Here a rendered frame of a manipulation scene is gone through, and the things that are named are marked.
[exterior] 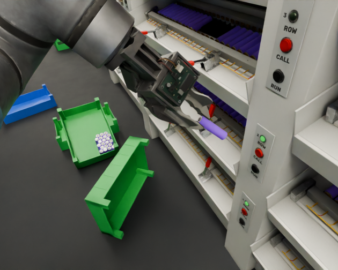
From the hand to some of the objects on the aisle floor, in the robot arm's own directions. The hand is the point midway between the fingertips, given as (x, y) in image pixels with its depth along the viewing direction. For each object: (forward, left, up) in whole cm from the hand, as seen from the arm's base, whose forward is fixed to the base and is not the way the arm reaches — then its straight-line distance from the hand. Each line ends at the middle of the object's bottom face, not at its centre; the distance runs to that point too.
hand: (199, 119), depth 46 cm
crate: (-4, +30, -49) cm, 58 cm away
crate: (-2, +135, -46) cm, 142 cm away
